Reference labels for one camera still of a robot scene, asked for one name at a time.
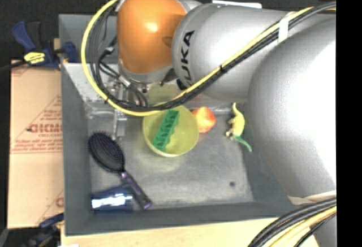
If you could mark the brown cardboard board red print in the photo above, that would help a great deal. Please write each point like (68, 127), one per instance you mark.
(34, 172)

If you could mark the yellow-green translucent bowl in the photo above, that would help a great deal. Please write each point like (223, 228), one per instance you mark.
(183, 138)

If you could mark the red and yellow apple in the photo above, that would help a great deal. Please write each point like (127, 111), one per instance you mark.
(205, 120)

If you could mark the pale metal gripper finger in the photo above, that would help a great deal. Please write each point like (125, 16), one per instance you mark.
(120, 127)

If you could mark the grey metal bin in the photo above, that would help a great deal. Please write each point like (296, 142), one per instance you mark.
(183, 178)

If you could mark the yellow toy dinosaur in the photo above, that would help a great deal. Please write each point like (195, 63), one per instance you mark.
(238, 124)

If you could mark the green ridged block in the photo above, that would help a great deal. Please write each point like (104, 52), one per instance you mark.
(166, 130)

